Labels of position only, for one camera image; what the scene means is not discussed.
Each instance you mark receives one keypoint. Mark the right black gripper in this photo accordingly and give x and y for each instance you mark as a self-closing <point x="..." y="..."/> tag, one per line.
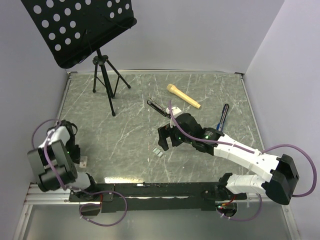
<point x="166" y="131"/>

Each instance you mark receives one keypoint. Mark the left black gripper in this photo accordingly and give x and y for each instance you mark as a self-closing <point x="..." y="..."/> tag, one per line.
<point x="76" y="157"/>

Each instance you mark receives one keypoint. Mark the black stapler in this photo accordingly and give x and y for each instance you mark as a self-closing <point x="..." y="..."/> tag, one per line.
<point x="161" y="110"/>

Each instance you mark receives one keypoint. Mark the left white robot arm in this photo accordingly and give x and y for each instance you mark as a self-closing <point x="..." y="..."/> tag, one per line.
<point x="53" y="163"/>

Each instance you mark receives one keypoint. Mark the black perforated music stand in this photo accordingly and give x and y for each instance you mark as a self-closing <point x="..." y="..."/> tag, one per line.
<point x="75" y="29"/>

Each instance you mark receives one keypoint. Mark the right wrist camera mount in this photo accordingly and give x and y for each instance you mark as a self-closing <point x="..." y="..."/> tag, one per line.
<point x="176" y="111"/>

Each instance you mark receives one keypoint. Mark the grey staple strip block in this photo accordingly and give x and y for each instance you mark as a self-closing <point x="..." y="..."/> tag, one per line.
<point x="157" y="152"/>

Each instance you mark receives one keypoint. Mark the small staple box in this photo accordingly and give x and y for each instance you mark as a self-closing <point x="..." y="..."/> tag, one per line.
<point x="83" y="162"/>

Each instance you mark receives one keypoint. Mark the beige toy microphone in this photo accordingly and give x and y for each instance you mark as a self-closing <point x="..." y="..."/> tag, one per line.
<point x="174" y="90"/>

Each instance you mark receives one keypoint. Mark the aluminium table frame rail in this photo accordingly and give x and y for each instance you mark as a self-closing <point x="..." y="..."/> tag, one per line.
<point x="33" y="198"/>

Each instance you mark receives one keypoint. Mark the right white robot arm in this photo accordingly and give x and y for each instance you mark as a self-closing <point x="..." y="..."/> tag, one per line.
<point x="273" y="176"/>

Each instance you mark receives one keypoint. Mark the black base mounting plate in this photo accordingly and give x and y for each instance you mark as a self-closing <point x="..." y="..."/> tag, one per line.
<point x="158" y="196"/>

